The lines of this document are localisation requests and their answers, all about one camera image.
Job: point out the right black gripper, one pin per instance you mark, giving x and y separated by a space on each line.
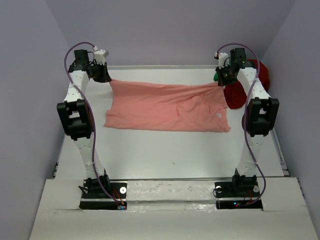
222 82

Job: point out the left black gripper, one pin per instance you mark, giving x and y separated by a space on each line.
104 77

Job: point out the red t shirt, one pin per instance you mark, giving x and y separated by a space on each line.
234 93

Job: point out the pink t shirt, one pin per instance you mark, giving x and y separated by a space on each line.
167 107

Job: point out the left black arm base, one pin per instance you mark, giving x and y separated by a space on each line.
98 200

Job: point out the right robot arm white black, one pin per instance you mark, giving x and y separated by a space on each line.
259 117

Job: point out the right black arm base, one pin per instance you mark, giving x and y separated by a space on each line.
229 199

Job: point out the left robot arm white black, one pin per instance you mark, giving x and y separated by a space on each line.
78 121

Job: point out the green t shirt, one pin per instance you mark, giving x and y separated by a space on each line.
216 77

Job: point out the aluminium back rail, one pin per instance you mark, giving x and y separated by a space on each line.
159 67

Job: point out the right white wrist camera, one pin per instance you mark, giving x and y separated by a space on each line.
223 59

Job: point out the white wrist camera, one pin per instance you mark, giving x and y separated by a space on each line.
99 55
223 59

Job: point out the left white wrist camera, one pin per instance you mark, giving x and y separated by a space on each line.
99 55

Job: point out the aluminium left side rail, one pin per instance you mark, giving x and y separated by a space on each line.
55 170

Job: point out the aluminium front rail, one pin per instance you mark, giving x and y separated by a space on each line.
175 179

